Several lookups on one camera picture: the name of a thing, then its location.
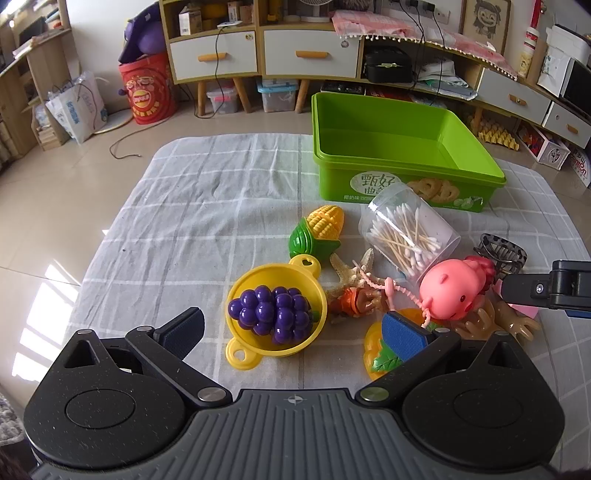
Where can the pink lace cloth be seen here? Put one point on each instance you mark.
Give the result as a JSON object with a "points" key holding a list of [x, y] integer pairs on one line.
{"points": [[360, 23]]}

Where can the folded light clothes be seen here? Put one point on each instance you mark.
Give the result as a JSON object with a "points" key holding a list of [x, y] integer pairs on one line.
{"points": [[438, 74]]}

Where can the white shopping bag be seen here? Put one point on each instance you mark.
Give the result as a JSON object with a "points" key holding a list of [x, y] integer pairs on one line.
{"points": [[78, 110]]}

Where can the clear cotton swab jar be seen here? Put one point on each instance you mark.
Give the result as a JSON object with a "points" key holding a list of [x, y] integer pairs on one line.
{"points": [[415, 230]]}

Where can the yellow toy colander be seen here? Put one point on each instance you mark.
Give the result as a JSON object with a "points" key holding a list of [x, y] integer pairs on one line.
{"points": [[277, 272]]}

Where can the purple plush toy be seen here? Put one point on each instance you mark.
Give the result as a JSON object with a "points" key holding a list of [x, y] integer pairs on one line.
{"points": [[143, 39]]}

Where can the red printed barrel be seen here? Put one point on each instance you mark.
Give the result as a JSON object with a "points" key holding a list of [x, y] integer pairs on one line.
{"points": [[147, 92]]}

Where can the wooden cabinet on legs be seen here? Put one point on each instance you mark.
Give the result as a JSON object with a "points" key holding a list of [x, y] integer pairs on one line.
{"points": [[260, 50]]}

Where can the white printed carton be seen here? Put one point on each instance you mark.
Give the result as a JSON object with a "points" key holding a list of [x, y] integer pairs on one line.
{"points": [[581, 168]]}

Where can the framed cartoon picture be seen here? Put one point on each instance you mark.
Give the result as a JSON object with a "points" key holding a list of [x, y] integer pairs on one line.
{"points": [[485, 21]]}

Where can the grey checked cloth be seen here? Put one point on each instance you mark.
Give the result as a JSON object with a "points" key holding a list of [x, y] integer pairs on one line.
{"points": [[184, 207]]}

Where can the red hanging ornament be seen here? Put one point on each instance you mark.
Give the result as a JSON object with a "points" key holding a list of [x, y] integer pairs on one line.
{"points": [[534, 14]]}

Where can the green plastic box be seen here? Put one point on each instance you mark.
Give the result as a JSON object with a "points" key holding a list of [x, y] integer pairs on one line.
{"points": [[392, 138]]}

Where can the orange toy figurine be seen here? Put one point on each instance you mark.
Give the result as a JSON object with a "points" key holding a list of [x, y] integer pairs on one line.
{"points": [[353, 300]]}

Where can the wooden bookshelf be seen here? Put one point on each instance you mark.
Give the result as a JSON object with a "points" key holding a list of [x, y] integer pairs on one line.
{"points": [[34, 60]]}

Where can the purple toy grapes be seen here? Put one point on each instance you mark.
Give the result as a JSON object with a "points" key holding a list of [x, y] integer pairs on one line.
{"points": [[277, 314]]}

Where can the round white floor base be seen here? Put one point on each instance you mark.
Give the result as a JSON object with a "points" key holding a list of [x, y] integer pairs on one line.
{"points": [[117, 122]]}

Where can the framed cat picture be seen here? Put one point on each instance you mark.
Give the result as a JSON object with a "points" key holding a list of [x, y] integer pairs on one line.
{"points": [[351, 4]]}

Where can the black case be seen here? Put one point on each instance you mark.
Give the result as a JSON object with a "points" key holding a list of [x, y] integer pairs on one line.
{"points": [[388, 64]]}

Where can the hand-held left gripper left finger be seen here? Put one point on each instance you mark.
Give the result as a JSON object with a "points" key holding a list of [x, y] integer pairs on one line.
{"points": [[182, 334]]}

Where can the orange toy pumpkin slice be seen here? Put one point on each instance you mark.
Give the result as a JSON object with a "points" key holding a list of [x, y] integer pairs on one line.
{"points": [[374, 341]]}

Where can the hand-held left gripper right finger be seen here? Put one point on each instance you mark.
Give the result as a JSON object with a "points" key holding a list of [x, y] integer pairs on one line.
{"points": [[404, 339]]}

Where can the black hair claw clip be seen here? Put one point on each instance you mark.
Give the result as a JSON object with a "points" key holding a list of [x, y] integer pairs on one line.
{"points": [[489, 244]]}

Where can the white toy crate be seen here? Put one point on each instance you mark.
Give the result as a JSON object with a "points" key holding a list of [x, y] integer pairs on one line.
{"points": [[554, 157]]}

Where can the beige starfish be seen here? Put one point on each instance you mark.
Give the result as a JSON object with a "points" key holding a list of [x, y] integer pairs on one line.
{"points": [[353, 277]]}

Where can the long wooden console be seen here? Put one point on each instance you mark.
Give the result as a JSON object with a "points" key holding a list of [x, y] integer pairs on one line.
{"points": [[468, 74]]}

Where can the brown translucent toy figure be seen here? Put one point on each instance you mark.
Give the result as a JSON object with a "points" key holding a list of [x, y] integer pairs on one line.
{"points": [[517, 325]]}

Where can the white desk fan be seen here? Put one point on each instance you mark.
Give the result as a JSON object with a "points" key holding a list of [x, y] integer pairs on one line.
{"points": [[314, 8]]}

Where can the amber hair claw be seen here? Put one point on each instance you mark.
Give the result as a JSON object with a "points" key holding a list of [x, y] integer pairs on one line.
{"points": [[473, 325]]}

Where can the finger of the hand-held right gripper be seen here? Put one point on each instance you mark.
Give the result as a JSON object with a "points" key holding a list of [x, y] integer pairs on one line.
{"points": [[526, 288]]}

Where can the black microwave oven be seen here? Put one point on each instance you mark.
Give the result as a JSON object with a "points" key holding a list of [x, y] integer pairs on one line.
{"points": [[577, 87]]}

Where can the clear storage box blue lid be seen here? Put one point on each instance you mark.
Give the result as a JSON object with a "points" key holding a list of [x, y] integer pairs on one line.
{"points": [[277, 97]]}

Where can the toy corn cob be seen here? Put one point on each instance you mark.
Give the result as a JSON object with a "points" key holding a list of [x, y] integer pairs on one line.
{"points": [[318, 226]]}

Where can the clear storage box red lid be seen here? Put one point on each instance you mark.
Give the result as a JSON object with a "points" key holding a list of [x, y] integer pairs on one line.
{"points": [[224, 101]]}

